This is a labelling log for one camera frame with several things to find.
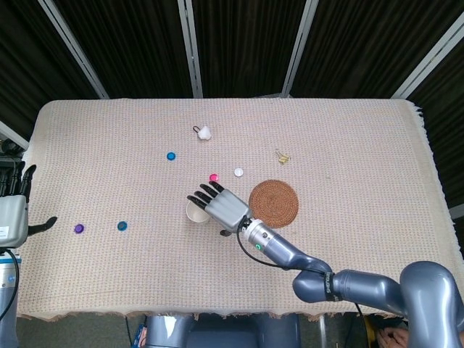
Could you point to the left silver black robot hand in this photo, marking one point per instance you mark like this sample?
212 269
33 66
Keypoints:
12 221

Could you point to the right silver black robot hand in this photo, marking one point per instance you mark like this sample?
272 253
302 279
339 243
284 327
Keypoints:
226 208

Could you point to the white paper cup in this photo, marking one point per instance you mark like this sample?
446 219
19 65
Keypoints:
194 215

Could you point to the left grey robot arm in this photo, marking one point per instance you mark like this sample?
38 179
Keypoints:
6 290

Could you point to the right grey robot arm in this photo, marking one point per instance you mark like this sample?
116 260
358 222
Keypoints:
362 286

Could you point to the round brown woven coaster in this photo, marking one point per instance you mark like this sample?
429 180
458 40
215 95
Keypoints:
277 201

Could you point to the beige woven tablecloth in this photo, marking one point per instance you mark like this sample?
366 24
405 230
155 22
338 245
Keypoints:
145 268

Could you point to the pink round token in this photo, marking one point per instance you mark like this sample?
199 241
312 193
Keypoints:
214 177

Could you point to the white round token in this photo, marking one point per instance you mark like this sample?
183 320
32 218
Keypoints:
238 172

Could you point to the purple round token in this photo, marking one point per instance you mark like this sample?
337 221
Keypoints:
79 228

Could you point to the gold binder clips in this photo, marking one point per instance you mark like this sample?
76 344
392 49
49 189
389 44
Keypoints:
283 157

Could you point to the light blue round token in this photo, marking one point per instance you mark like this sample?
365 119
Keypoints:
170 156

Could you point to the white pompom with hook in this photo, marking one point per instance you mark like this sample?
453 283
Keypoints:
204 133

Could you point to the dark teal round token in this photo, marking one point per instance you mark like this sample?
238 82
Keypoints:
122 225

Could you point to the grey robot torso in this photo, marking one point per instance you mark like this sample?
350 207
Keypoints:
224 331

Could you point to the blue red package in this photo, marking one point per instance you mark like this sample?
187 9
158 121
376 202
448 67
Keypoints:
141 331

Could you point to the black pleated curtain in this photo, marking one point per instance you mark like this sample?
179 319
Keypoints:
246 43

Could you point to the aluminium frame post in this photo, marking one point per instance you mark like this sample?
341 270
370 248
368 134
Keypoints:
191 47
427 58
12 135
299 47
78 50

